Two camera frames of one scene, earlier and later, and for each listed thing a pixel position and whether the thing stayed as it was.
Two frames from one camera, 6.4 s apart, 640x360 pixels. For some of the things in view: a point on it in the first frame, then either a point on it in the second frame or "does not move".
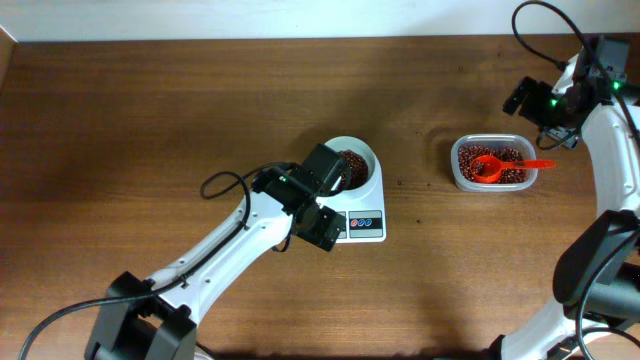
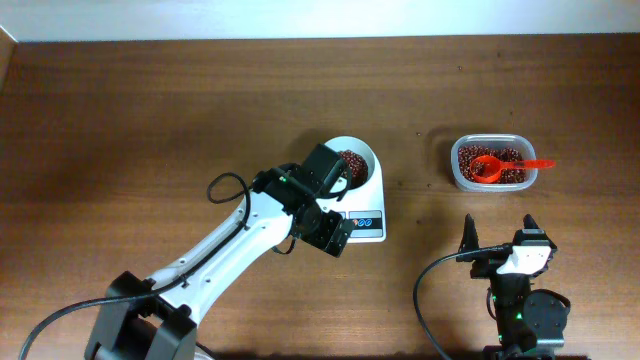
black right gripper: (516, 96) → (493, 267)
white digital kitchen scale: (360, 194) does not move
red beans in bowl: (358, 167) does not move
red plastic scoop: (487, 168) does not move
